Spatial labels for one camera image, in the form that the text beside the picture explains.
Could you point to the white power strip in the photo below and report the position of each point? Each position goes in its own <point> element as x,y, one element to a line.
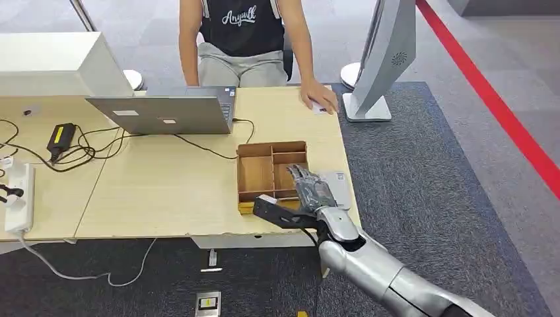
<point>21,210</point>

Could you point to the white cabinet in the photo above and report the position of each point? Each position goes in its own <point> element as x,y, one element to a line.
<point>52,61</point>

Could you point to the person's left hand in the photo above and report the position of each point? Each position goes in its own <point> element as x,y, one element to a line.
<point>317,92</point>

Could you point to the white card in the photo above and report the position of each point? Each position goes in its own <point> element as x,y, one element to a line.
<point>318,109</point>

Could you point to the grey laptop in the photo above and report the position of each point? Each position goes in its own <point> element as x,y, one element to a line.
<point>166,113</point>

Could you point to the round white base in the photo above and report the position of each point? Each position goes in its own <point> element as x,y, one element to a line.
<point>133,78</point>
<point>348,75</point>

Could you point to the dark grey carpet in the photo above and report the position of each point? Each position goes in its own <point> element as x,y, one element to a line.
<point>428,183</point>

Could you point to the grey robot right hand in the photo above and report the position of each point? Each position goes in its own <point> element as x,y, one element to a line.
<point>314,190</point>

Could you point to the person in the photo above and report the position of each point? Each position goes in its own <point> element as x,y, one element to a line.
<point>245,26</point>

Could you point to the black power adapter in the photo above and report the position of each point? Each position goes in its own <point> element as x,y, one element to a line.
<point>61,138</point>

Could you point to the small white plug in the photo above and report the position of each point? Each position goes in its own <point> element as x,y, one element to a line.
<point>5,162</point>

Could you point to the white floor clip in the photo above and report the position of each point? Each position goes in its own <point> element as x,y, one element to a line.
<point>212,258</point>

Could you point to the white desk underframe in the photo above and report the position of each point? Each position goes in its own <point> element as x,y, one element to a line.
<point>253,241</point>

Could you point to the wooden card box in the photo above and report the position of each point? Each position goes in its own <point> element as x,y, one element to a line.
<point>256,175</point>

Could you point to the silver kiosk stand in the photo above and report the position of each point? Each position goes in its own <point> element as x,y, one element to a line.
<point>385,52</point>

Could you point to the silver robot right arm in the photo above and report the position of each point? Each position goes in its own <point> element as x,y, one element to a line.
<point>372,267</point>

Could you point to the black plug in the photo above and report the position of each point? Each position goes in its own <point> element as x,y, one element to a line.
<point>11,191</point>

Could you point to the pale card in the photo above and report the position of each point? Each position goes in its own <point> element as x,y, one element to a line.
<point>288,199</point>

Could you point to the metal floor socket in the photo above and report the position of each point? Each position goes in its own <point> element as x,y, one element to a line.
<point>208,304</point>

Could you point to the grey card reader device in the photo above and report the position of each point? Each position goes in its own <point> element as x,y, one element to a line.
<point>342,188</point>

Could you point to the metal pole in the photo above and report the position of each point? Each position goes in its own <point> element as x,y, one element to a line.
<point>83,15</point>

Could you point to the red floor tape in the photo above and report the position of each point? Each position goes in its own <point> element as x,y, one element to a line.
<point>481,87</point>

